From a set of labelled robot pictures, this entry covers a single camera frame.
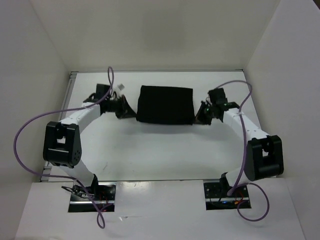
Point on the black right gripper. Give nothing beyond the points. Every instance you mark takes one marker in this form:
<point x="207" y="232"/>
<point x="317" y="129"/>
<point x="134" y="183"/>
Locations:
<point x="199" y="118"/>

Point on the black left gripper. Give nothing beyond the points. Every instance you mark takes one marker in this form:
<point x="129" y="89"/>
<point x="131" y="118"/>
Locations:
<point x="126" y="111"/>

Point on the black skirt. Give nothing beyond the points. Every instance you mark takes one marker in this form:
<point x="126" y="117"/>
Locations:
<point x="165" y="105"/>

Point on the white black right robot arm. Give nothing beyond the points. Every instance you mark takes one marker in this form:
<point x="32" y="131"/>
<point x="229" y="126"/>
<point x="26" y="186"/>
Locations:
<point x="262" y="152"/>

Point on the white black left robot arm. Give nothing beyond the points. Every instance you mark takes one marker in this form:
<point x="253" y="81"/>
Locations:
<point x="62" y="142"/>

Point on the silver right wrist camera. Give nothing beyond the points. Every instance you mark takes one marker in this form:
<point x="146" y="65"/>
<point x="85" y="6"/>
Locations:
<point x="208" y="98"/>

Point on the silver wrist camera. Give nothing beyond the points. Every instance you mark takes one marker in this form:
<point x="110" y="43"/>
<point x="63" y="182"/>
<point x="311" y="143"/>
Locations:
<point x="119" y="87"/>
<point x="208" y="98"/>

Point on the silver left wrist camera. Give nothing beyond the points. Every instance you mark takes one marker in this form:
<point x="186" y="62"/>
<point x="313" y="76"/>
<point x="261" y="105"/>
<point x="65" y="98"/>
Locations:
<point x="119" y="87"/>

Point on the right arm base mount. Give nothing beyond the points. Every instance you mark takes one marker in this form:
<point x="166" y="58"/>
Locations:
<point x="215" y="199"/>

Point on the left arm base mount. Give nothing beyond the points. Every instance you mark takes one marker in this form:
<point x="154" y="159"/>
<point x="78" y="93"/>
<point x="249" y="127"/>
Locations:
<point x="104" y="199"/>

